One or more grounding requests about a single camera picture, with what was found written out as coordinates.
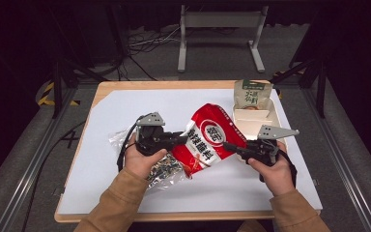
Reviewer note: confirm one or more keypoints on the yellow and black floor tape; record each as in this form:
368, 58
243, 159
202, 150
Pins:
290, 72
46, 96

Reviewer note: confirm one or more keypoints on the cream plastic divided container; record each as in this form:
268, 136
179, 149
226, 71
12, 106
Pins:
251, 124

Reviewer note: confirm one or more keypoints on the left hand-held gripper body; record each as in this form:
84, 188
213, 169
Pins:
151, 135

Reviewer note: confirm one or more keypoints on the white table mat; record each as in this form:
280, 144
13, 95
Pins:
125, 103

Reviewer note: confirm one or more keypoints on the white metal stand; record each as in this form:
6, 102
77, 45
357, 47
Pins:
222, 20

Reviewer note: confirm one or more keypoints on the person's leg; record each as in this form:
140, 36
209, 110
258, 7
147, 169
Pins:
251, 227

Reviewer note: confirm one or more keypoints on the aluminium frame rail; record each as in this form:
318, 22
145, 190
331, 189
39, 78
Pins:
34, 161
341, 161

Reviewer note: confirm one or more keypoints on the person's left hand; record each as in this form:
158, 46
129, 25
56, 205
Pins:
141, 164

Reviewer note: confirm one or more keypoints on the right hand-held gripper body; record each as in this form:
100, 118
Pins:
264, 146

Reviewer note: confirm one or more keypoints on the person's right hand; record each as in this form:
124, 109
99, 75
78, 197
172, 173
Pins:
277, 179

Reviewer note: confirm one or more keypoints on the wooden table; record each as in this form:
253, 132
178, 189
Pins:
174, 84

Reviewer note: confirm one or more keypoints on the clear bag of dried vegetables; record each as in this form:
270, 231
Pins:
167, 167

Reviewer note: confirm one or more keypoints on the black metal stand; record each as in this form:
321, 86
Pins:
320, 87
57, 87

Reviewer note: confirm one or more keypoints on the red and white seasoning packet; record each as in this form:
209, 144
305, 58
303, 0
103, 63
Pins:
209, 135

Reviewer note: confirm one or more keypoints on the beige and green snack packet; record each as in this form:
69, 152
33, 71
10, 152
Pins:
252, 95

